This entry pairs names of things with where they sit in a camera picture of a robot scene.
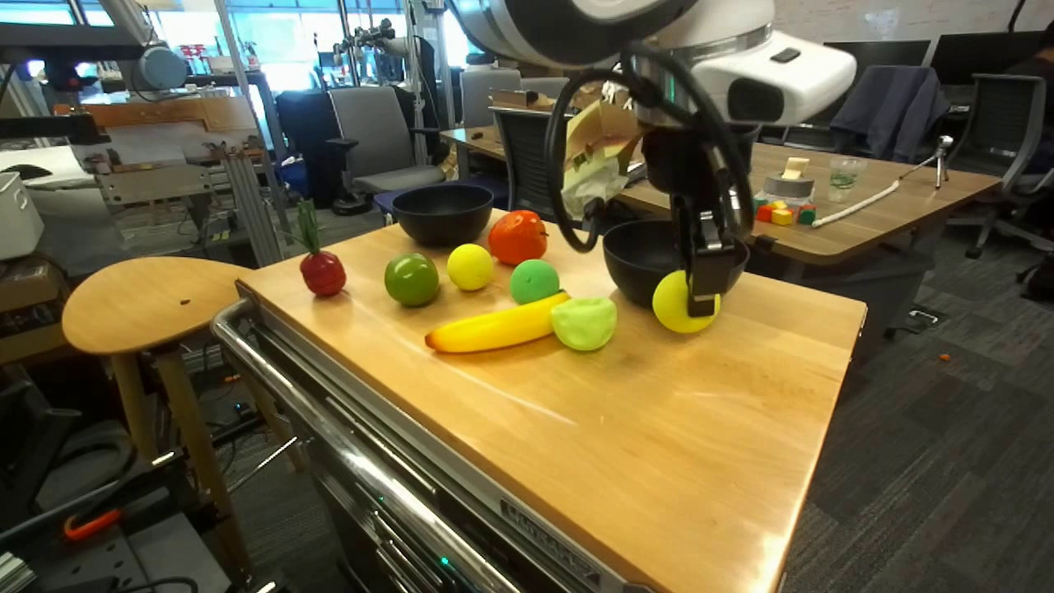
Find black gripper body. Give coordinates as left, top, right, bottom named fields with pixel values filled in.
left=640, top=118, right=762, bottom=217

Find yellow plastic lemon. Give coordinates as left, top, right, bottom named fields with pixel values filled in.
left=649, top=268, right=724, bottom=338

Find pale yellow-green plastic fruit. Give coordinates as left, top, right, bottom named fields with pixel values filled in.
left=551, top=294, right=619, bottom=355

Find light green plastic fruit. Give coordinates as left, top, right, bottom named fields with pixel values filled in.
left=507, top=258, right=566, bottom=305

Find orange plastic bell pepper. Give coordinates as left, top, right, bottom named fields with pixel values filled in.
left=485, top=208, right=551, bottom=271

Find yellow plastic banana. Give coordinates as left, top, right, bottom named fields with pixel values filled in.
left=425, top=288, right=573, bottom=360

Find yellow round plastic fruit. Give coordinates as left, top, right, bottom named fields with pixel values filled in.
left=443, top=239, right=502, bottom=295

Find black plastic bowl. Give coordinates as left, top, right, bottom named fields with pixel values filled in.
left=598, top=217, right=754, bottom=310
left=393, top=182, right=498, bottom=251

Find green apple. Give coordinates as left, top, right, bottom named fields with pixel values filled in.
left=381, top=251, right=443, bottom=310

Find red radish with green leaves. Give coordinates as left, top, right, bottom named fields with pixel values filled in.
left=294, top=202, right=349, bottom=299

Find coloured toy blocks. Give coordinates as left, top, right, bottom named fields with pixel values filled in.
left=754, top=196, right=819, bottom=231

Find clear plastic container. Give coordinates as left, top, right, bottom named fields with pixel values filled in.
left=763, top=153, right=818, bottom=204

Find white thin stick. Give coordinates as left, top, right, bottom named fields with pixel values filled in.
left=809, top=173, right=914, bottom=231

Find grey office chair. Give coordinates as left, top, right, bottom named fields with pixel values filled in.
left=327, top=81, right=447, bottom=212
left=457, top=67, right=525, bottom=129

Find chair with dark jacket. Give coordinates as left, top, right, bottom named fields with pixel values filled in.
left=832, top=62, right=950, bottom=160

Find small silver tripod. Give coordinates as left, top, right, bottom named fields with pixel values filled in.
left=918, top=131, right=957, bottom=191

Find wooden top tool cart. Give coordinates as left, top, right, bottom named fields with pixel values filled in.
left=210, top=208, right=873, bottom=593

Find black office chair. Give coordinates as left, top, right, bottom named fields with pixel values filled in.
left=950, top=70, right=1051, bottom=260

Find black computer monitor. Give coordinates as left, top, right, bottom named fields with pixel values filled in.
left=933, top=30, right=1048, bottom=86

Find dark blue chair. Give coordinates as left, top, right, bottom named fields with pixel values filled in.
left=272, top=89, right=337, bottom=202

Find grey round lamp head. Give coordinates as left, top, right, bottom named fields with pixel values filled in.
left=139, top=42, right=191, bottom=92

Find round wooden stool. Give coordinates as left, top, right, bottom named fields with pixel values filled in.
left=58, top=258, right=261, bottom=573

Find black clamp with orange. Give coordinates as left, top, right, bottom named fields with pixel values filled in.
left=58, top=503, right=127, bottom=547

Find white box device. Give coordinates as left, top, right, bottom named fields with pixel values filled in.
left=0, top=168, right=48, bottom=263

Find beige taped cable wrap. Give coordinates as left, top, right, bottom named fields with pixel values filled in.
left=555, top=94, right=645, bottom=225

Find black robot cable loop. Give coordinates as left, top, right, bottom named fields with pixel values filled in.
left=542, top=46, right=762, bottom=258

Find metal cart handle bar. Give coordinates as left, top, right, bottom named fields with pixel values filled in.
left=210, top=299, right=525, bottom=593

